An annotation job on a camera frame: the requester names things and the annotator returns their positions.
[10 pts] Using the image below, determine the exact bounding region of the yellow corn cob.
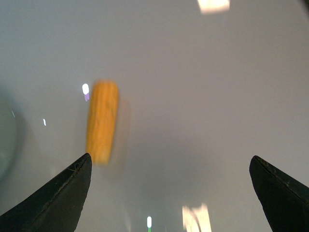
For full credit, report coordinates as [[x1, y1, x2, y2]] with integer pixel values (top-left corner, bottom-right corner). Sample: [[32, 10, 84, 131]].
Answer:
[[85, 80, 119, 165]]

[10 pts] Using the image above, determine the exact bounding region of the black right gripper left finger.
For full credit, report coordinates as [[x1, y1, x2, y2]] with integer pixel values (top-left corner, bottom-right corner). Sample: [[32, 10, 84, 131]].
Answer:
[[0, 153, 92, 232]]

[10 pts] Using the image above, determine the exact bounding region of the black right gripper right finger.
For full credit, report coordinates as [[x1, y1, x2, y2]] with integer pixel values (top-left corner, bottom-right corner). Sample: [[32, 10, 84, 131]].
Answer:
[[249, 156, 309, 232]]

